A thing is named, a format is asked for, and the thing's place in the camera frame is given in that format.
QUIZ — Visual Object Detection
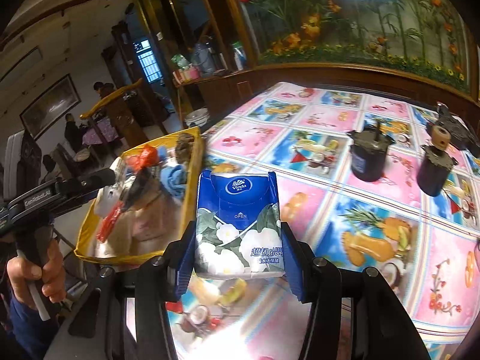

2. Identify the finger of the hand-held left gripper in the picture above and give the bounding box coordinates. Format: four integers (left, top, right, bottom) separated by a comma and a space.
55, 168, 117, 205

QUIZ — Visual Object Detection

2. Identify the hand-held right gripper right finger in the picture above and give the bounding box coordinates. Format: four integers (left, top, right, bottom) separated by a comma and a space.
279, 222, 432, 360

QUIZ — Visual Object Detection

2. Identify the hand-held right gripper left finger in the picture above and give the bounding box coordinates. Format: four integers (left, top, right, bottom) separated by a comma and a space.
98, 229, 197, 360

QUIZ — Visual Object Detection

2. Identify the pink tissue pack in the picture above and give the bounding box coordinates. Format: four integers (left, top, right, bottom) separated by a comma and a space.
125, 195, 184, 259

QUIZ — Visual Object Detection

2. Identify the blue floral tissue pack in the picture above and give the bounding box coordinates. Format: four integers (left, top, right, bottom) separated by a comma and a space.
194, 170, 287, 280

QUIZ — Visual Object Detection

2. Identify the yellow cardboard box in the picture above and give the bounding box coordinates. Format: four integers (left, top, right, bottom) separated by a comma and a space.
74, 127, 205, 265

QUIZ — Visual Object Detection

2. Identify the person's left forearm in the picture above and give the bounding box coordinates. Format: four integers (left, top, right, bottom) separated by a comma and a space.
7, 296, 57, 360

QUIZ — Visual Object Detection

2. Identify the person's left hand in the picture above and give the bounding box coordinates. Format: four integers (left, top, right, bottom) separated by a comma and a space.
7, 238, 65, 304

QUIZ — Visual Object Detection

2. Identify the purple clothed table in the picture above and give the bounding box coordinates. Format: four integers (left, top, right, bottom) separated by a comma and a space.
82, 118, 121, 147

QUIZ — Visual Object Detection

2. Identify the carved wooden chair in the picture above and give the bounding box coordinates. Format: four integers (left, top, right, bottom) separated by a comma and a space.
80, 79, 169, 151

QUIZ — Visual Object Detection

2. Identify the printed tablecloth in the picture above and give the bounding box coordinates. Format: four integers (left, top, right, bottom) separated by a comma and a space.
165, 80, 480, 360

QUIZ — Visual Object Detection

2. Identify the white basin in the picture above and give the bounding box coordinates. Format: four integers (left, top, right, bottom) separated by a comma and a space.
184, 107, 210, 128

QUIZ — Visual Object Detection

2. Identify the barred window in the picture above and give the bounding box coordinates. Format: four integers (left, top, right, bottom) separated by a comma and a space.
133, 37, 160, 85

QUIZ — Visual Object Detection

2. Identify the black motor with shaft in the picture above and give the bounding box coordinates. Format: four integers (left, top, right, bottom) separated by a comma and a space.
346, 118, 396, 182

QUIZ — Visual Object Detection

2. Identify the pink box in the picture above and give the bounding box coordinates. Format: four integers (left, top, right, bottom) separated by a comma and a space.
173, 67, 201, 83

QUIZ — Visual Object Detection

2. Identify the blue thermos jug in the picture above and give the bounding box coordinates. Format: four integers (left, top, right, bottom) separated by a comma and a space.
191, 42, 216, 76

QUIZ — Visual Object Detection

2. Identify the black motor with beige wheel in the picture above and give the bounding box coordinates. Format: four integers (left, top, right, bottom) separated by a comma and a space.
416, 124, 459, 197

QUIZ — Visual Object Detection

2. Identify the white plastic bottle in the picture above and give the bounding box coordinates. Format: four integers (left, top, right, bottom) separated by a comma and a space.
230, 42, 246, 72

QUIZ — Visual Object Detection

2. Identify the black gear housing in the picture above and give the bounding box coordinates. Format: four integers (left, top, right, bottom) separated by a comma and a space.
425, 102, 480, 154

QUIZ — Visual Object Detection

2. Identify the glass fish tank with plants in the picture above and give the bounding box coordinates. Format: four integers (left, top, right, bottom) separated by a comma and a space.
225, 0, 475, 94

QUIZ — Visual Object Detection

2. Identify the framed wall picture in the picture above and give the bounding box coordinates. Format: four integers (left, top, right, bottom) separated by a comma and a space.
19, 74, 81, 140

